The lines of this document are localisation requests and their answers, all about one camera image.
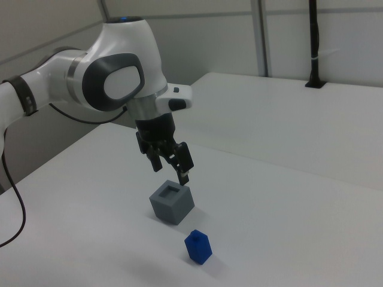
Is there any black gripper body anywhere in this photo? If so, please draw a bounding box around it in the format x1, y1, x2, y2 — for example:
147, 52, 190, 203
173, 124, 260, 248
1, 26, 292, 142
134, 112, 178, 154

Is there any blue block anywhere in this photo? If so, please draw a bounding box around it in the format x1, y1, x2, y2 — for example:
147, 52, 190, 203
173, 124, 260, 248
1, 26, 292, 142
184, 229, 214, 265

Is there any grey hollow cuboid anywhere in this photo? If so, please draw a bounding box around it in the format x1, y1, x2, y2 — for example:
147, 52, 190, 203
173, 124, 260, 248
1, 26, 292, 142
148, 179, 196, 226

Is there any black pole with base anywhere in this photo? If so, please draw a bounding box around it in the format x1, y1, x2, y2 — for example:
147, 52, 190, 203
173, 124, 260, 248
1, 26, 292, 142
305, 0, 327, 89

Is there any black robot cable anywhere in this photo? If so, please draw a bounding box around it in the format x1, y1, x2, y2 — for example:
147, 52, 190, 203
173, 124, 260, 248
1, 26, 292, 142
0, 102, 129, 248

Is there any thin grey partition post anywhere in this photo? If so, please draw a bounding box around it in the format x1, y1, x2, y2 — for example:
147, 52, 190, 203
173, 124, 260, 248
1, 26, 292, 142
98, 0, 111, 24

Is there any wide grey partition post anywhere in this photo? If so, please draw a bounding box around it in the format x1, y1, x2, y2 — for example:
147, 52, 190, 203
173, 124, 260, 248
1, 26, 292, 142
256, 0, 273, 77

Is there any white cable tie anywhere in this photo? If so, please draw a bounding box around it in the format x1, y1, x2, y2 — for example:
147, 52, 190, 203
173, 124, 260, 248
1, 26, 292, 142
311, 49, 341, 61

